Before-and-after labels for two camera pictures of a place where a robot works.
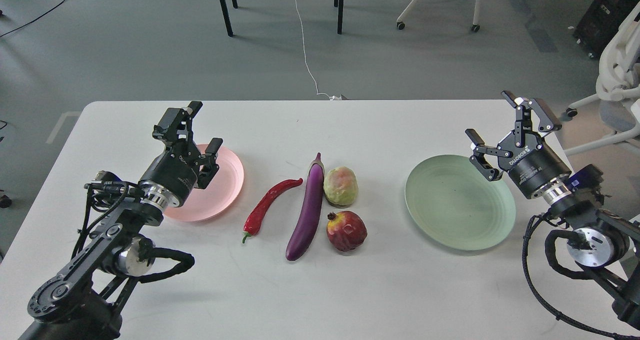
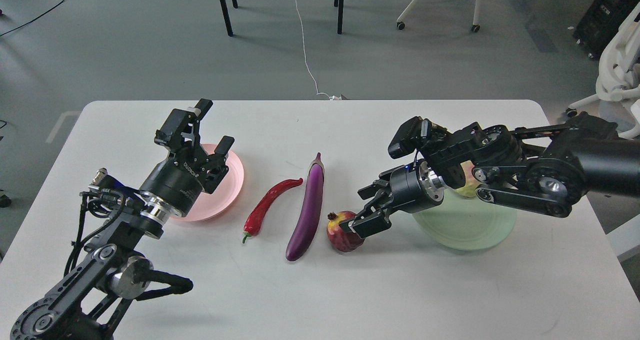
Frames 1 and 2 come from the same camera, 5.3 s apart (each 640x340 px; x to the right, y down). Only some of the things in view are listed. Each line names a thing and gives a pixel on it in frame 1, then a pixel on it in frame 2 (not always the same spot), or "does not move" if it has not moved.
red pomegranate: (346, 230) does not move
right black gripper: (532, 163) -> (412, 187)
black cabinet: (601, 21) does not move
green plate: (453, 202) does not move
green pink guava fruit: (340, 186) -> (469, 189)
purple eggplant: (307, 225) does not move
